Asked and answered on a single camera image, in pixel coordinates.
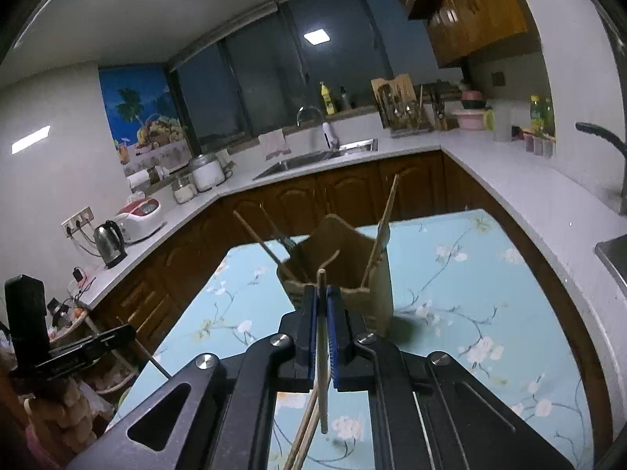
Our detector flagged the green bottle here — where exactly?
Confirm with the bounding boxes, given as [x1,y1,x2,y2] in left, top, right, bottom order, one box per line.
[530,95,547,135]

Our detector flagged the dark kitchen window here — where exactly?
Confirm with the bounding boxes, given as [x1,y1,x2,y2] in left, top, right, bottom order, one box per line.
[169,0,442,157]

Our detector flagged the wooden upper cabinets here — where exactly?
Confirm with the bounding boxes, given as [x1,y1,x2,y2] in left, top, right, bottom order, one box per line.
[377,0,530,69]

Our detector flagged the stacked pink basins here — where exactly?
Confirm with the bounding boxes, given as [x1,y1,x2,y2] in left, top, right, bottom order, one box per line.
[451,89,495,132]

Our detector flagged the chrome sink faucet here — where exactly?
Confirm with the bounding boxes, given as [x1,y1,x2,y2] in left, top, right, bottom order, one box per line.
[296,105,340,150]

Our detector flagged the white round cooker pot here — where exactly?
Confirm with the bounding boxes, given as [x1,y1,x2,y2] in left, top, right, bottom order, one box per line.
[188,153,226,193]

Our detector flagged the floral light blue tablecloth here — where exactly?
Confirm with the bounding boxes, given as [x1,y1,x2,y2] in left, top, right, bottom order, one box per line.
[118,208,596,470]

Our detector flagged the woven basket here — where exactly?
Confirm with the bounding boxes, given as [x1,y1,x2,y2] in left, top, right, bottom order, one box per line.
[91,347,148,397]

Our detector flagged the knife block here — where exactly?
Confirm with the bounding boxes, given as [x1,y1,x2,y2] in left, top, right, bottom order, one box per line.
[428,83,449,130]

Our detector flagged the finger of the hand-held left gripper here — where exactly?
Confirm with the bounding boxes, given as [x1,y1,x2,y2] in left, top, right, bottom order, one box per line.
[49,327,137,370]

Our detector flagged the red and white rice cooker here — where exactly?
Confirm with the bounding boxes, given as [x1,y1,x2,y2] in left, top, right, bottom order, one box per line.
[116,196,167,244]

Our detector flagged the dish rack with cutting board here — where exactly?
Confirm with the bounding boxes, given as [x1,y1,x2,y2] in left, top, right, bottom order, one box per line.
[371,73,434,138]

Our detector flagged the white spice jar set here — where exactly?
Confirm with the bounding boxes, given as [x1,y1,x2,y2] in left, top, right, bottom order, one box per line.
[522,130,556,158]

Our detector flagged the beach print wall poster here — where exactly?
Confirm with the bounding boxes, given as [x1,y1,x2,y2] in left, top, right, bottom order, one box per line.
[99,66,193,177]

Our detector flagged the wooden utensil holder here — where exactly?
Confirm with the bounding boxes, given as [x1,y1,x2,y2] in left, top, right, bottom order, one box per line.
[277,213,395,334]

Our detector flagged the tan wooden chopstick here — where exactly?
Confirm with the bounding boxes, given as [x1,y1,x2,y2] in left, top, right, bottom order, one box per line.
[367,222,391,285]
[233,210,297,282]
[362,174,400,287]
[284,389,320,470]

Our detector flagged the black wok with lid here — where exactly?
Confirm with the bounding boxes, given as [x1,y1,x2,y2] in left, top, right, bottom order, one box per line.
[575,121,627,216]

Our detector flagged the hanging dish towel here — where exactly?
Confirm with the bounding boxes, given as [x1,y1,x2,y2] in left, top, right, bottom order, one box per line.
[259,130,292,160]

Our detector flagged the glass storage jars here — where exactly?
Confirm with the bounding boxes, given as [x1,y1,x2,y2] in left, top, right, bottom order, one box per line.
[170,174,198,205]

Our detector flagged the steel kitchen sink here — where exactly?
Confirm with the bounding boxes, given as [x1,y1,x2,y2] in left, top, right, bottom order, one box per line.
[252,138,379,180]

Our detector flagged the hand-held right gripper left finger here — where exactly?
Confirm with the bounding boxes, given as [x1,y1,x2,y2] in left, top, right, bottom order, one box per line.
[66,286,319,470]

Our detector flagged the yellow detergent bottle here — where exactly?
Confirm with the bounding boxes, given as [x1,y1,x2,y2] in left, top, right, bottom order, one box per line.
[319,81,336,116]

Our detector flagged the gas stove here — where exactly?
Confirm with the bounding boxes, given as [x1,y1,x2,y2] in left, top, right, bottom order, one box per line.
[595,235,627,299]

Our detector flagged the wall socket strip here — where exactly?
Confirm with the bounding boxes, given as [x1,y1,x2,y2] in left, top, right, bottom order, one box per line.
[61,206,94,236]

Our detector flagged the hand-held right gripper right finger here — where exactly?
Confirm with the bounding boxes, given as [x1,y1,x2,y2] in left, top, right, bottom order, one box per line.
[326,286,576,470]

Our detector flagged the person's left hand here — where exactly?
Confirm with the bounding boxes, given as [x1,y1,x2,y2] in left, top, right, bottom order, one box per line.
[24,377,96,456]

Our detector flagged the steel electric kettle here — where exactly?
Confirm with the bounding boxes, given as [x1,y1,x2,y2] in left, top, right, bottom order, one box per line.
[93,220,128,269]

